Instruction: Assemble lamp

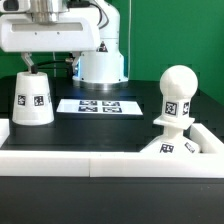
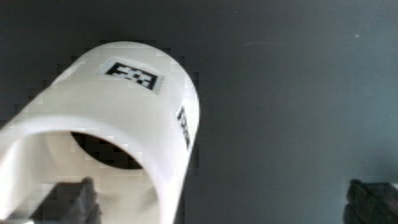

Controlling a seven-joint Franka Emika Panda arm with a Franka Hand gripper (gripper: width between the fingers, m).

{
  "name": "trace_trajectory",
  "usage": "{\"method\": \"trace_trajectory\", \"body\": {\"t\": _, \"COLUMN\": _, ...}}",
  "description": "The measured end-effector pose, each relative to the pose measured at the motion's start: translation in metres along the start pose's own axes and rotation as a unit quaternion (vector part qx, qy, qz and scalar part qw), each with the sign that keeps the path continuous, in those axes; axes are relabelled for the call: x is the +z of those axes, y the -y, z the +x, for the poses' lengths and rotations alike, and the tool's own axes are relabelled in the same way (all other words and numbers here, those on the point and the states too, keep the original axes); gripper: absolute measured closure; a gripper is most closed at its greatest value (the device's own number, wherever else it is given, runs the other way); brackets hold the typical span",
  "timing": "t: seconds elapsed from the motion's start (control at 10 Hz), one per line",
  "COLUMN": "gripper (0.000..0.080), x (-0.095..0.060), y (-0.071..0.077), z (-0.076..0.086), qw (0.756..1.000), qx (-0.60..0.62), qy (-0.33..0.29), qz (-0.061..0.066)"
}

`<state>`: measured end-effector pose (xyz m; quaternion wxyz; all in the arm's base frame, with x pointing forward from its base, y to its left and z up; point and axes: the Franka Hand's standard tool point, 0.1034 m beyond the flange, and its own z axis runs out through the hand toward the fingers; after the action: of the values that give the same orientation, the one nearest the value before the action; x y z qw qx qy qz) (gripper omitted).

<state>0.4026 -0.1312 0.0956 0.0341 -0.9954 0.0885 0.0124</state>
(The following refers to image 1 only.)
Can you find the white left wall bar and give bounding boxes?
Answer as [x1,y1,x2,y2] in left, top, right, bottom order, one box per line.
[0,119,10,147]

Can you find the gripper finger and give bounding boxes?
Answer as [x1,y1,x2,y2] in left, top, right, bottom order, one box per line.
[72,51,81,68]
[21,52,38,74]

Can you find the white lamp bulb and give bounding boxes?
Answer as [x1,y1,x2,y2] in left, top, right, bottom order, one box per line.
[160,65,198,120]

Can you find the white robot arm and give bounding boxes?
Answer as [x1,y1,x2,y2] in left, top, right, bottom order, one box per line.
[0,0,128,90]

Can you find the white front wall bar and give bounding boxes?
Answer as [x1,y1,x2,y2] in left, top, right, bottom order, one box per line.
[0,150,224,178]

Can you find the white lamp shade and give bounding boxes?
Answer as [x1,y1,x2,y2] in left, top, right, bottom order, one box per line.
[12,72,54,126]

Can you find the white marker tag sheet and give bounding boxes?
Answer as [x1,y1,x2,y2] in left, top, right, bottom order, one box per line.
[57,99,142,115]

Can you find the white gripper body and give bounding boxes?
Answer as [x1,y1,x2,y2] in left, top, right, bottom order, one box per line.
[0,8,100,52]

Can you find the black cable hose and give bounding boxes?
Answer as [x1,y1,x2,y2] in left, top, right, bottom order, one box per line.
[33,58,80,72]

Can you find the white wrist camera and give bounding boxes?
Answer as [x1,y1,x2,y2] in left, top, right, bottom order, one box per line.
[0,0,31,14]

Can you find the white lamp base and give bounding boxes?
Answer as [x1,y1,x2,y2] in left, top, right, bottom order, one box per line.
[141,115,201,155]

